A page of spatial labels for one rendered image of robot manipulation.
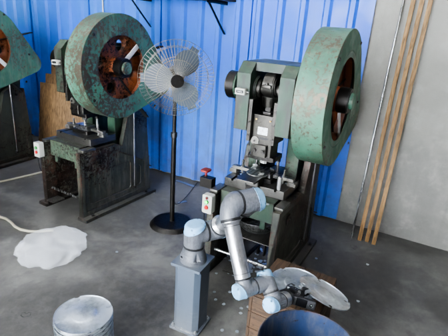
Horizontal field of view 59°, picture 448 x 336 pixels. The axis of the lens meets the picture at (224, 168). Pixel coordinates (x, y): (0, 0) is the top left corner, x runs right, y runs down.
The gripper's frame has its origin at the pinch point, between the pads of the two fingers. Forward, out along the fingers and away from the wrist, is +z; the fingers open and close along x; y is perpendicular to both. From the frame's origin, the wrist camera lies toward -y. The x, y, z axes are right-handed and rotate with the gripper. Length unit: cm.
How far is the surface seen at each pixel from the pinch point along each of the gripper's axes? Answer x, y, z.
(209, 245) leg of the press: 17, 92, 22
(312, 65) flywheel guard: -114, 34, -1
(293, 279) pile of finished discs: 3.9, 17.6, 12.8
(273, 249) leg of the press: 0, 45, 31
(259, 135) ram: -69, 77, 27
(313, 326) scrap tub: 7.2, -12.7, -15.7
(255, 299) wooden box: 15.1, 25.2, -9.3
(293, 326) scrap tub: 10.2, -5.5, -20.2
